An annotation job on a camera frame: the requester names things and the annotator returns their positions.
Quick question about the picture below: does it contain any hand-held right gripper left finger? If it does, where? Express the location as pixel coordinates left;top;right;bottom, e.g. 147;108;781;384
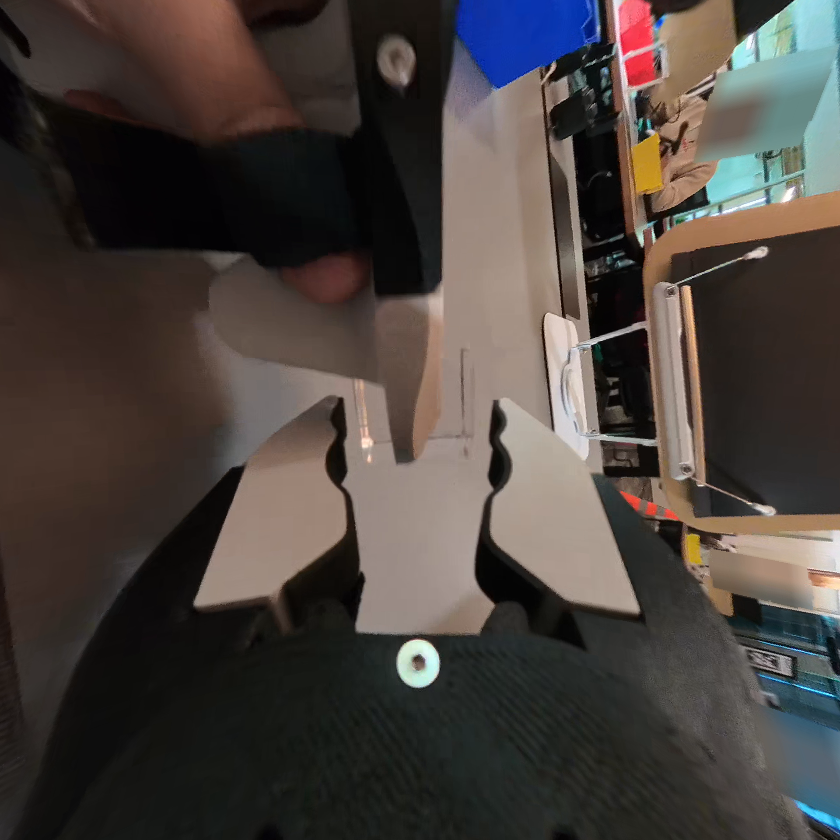
192;395;363;632

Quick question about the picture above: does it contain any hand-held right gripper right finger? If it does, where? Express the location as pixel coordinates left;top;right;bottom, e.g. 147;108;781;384
475;397;643;621

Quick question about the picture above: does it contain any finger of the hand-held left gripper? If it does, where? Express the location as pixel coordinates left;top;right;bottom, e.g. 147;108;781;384
374;293;448;466

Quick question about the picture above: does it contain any clear acrylic cube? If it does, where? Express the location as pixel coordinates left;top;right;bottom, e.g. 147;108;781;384
351;346;477;466

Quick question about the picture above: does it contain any person's left hand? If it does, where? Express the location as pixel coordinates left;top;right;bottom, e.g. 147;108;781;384
62;0;370;305

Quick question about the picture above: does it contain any white tray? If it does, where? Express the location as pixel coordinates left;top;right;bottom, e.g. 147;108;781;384
542;311;593;462

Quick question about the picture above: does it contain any silver metal bar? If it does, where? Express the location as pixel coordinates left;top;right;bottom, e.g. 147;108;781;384
653;281;698;480

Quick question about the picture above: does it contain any black charging dock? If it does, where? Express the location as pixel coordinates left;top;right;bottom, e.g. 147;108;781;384
564;46;621;99
548;95;593;140

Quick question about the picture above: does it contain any tagged blue plastic bin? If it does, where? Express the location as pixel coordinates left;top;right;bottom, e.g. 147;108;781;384
455;0;602;91

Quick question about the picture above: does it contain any wooden workbench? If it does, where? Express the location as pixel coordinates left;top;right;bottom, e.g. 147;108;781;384
604;0;651;244

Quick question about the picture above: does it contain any small yellow bin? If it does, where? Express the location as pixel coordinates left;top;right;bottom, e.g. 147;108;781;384
630;133;665;196

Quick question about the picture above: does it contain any small red bin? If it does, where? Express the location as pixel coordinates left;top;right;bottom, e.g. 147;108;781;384
616;0;665;88

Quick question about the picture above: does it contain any black panel in tan frame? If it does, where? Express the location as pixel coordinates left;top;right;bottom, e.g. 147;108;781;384
642;193;840;534

